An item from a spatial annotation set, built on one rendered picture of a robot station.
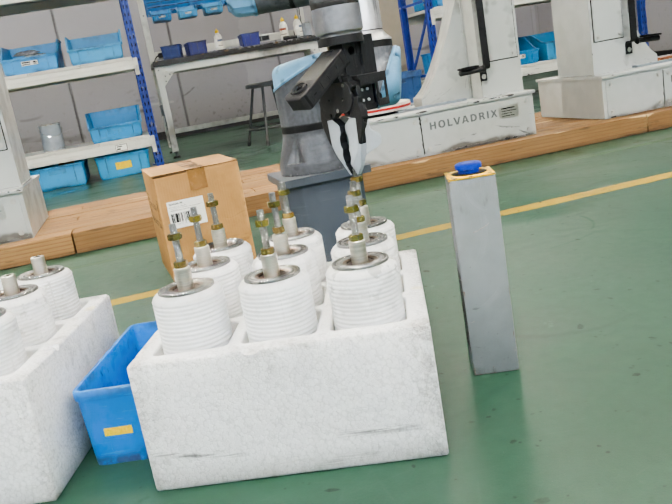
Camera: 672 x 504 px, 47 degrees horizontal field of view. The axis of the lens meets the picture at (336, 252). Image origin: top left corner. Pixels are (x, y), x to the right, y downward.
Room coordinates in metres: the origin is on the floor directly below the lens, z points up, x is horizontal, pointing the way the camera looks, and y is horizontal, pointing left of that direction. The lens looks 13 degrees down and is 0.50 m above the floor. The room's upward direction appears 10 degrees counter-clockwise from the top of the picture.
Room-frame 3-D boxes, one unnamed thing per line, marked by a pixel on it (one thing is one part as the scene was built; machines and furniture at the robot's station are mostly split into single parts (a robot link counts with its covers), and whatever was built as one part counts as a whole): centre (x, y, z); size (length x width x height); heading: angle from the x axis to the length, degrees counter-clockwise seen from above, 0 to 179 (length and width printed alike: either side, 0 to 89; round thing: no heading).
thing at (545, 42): (6.48, -2.03, 0.36); 0.50 x 0.38 x 0.21; 11
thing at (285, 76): (1.63, 0.00, 0.47); 0.13 x 0.12 x 0.14; 81
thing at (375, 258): (0.98, -0.03, 0.25); 0.08 x 0.08 x 0.01
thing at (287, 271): (1.00, 0.09, 0.25); 0.08 x 0.08 x 0.01
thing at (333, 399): (1.11, 0.08, 0.09); 0.39 x 0.39 x 0.18; 85
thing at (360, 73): (1.23, -0.07, 0.48); 0.09 x 0.08 x 0.12; 130
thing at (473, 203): (1.16, -0.22, 0.16); 0.07 x 0.07 x 0.31; 85
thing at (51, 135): (5.55, 1.82, 0.35); 0.16 x 0.15 x 0.19; 103
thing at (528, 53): (6.38, -1.61, 0.36); 0.50 x 0.38 x 0.21; 14
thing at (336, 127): (1.25, -0.05, 0.38); 0.06 x 0.03 x 0.09; 130
